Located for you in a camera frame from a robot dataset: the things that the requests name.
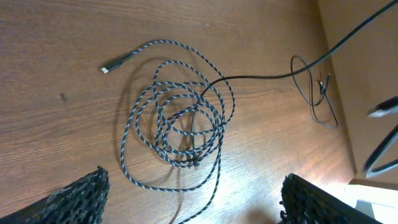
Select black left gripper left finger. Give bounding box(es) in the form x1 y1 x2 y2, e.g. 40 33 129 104
1 166 110 224

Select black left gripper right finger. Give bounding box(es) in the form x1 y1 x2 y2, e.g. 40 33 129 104
280 173 380 224

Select black white braided cable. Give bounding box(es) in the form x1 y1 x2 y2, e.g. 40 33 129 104
99 39 236 224

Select short black usb cable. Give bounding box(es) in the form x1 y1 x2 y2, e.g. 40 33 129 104
290 55 339 129

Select thin black cable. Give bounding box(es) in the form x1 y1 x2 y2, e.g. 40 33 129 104
189 0 398 169

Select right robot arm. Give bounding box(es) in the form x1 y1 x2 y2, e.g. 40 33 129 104
363 96 397 179

